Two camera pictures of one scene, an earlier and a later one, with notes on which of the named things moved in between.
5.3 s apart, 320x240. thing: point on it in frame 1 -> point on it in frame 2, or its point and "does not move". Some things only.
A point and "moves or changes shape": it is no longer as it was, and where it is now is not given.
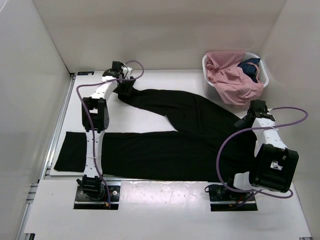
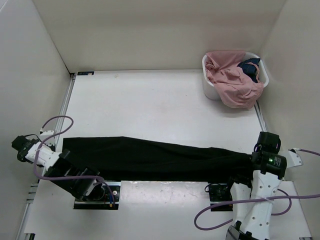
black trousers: [208, 141] moves or changes shape
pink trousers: [232, 82] does not move
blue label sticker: [86, 73] does not move
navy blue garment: [251, 67] does not move
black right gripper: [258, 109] -> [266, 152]
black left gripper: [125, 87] -> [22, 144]
